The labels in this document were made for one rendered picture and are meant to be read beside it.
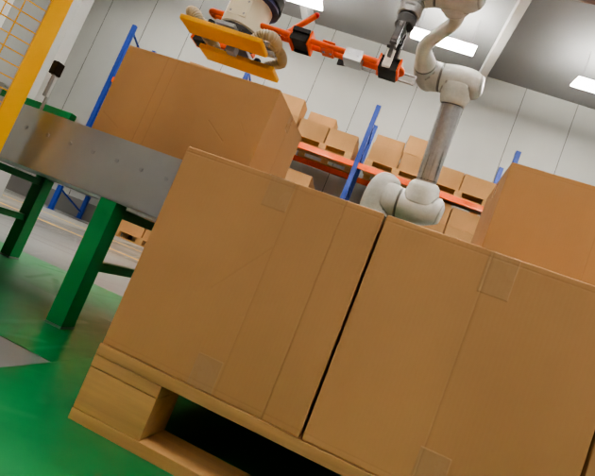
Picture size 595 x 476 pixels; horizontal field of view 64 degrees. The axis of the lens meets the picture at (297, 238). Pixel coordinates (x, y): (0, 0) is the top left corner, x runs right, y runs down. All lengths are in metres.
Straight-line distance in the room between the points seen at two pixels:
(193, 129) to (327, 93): 9.58
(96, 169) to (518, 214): 1.26
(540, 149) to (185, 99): 10.10
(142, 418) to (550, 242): 1.13
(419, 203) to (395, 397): 1.59
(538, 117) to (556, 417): 10.87
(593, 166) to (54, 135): 10.85
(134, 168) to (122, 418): 0.82
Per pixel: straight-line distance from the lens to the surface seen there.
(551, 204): 1.51
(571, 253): 1.50
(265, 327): 0.83
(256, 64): 1.98
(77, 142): 1.66
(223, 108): 1.64
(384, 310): 0.80
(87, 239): 1.55
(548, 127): 11.57
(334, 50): 1.87
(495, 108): 11.40
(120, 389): 0.93
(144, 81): 1.81
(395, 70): 1.80
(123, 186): 1.53
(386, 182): 2.37
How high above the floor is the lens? 0.37
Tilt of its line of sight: 6 degrees up
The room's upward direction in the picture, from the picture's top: 22 degrees clockwise
